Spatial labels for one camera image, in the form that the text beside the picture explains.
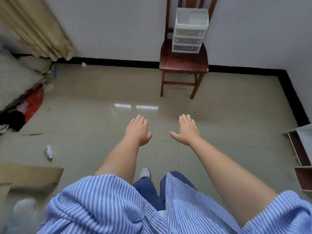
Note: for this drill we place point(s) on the person's right hand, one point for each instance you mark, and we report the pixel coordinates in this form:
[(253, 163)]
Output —
[(188, 132)]

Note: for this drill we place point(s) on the person's left hand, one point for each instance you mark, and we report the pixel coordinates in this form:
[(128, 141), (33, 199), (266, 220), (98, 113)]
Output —
[(137, 131)]

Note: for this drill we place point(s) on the person's right thumb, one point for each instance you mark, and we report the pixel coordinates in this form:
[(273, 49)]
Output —
[(175, 135)]

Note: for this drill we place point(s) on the person's left thumb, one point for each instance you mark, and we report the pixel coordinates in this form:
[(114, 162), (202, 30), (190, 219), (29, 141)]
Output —
[(147, 138)]

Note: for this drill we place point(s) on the person's right forearm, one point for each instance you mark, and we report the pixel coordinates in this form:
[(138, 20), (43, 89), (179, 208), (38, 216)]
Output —
[(231, 177)]

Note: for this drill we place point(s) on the person's left forearm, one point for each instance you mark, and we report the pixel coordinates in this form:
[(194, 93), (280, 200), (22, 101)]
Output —
[(119, 159)]

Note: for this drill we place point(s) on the white shoe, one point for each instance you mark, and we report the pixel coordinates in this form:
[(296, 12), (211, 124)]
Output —
[(145, 173)]

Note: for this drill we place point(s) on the dark blue trousers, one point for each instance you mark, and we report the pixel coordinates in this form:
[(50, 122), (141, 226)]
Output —
[(147, 192)]

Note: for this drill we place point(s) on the brown wooden chair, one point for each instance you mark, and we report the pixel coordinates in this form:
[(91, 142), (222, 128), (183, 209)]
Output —
[(182, 61)]

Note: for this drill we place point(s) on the blue striped shirt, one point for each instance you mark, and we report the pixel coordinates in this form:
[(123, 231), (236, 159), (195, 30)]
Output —
[(107, 207)]

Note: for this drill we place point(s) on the small white bottle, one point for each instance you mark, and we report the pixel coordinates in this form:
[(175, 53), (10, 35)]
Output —
[(49, 152)]

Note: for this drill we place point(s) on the white plastic drawer unit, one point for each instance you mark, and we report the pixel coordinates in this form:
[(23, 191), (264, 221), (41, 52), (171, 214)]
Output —
[(190, 31)]

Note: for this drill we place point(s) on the red pen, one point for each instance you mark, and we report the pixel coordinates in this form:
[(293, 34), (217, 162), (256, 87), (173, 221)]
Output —
[(31, 134)]

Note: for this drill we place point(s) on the brown cardboard sheet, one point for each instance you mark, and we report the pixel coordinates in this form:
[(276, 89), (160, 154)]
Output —
[(26, 176)]

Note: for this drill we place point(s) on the white wooden shelf unit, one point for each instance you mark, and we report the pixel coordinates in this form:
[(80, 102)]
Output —
[(301, 153)]

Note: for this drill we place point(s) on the pink cloth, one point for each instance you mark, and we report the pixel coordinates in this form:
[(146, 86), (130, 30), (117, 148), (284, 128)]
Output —
[(22, 106)]

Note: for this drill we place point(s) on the black bag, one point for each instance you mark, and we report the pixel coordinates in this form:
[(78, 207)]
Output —
[(13, 120)]

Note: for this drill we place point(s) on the grey fluffy blanket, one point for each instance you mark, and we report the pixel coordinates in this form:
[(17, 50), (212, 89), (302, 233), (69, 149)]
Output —
[(14, 82)]

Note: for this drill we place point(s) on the clear plastic bag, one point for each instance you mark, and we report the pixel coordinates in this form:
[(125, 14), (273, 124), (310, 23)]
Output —
[(20, 215)]

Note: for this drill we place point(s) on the beige curtain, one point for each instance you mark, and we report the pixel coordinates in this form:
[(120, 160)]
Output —
[(36, 26)]

